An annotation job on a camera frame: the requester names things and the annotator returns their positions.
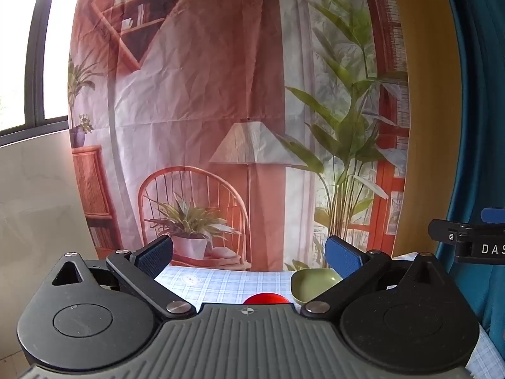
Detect green bowl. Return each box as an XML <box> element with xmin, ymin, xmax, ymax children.
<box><xmin>290</xmin><ymin>268</ymin><xmax>343</xmax><ymax>306</ymax></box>

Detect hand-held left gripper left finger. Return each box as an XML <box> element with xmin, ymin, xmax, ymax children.
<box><xmin>50</xmin><ymin>235</ymin><xmax>197</xmax><ymax>319</ymax></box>

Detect dark window frame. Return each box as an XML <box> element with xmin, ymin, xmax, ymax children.
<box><xmin>0</xmin><ymin>0</ymin><xmax>88</xmax><ymax>149</ymax></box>

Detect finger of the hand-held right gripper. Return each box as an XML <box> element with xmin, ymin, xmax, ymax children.
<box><xmin>428</xmin><ymin>219</ymin><xmax>505</xmax><ymax>244</ymax></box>
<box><xmin>480</xmin><ymin>207</ymin><xmax>505</xmax><ymax>225</ymax></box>

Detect red bowl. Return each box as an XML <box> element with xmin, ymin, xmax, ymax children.
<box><xmin>242</xmin><ymin>292</ymin><xmax>291</xmax><ymax>305</ymax></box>

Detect blue curtain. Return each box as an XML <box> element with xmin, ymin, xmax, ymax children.
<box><xmin>436</xmin><ymin>0</ymin><xmax>505</xmax><ymax>342</ymax></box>

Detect blue checkered tablecloth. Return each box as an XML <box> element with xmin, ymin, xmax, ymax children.
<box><xmin>154</xmin><ymin>252</ymin><xmax>498</xmax><ymax>379</ymax></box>

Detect printed room backdrop cloth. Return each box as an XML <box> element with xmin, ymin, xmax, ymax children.
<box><xmin>67</xmin><ymin>0</ymin><xmax>412</xmax><ymax>273</ymax></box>

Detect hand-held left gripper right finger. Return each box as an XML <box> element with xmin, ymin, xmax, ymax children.
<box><xmin>301</xmin><ymin>236</ymin><xmax>451</xmax><ymax>319</ymax></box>

